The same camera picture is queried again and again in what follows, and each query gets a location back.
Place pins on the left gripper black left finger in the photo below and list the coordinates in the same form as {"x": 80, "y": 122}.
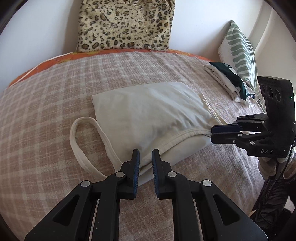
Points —
{"x": 91, "y": 210}

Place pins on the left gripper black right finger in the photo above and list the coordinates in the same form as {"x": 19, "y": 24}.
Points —
{"x": 201, "y": 211}

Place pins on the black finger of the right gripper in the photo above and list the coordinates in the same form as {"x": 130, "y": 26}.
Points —
{"x": 226, "y": 128}
{"x": 225, "y": 138}

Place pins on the white camisole top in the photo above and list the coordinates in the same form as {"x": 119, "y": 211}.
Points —
{"x": 168, "y": 117}

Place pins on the right hand in white glove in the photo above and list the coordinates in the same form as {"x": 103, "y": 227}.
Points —
{"x": 267, "y": 166}

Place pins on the folded white garment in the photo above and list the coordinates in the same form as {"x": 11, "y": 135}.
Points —
{"x": 228, "y": 91}

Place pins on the folded dark green garment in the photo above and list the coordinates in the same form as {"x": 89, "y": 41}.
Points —
{"x": 229, "y": 78}

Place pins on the pink plaid blanket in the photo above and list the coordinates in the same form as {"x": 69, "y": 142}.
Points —
{"x": 38, "y": 168}

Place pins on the green striped white pillow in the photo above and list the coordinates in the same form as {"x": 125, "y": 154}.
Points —
{"x": 237, "y": 51}

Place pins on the leopard print plush pillow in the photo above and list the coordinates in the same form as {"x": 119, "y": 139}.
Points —
{"x": 104, "y": 25}

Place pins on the black tracking camera module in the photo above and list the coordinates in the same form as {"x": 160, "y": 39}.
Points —
{"x": 279, "y": 100}

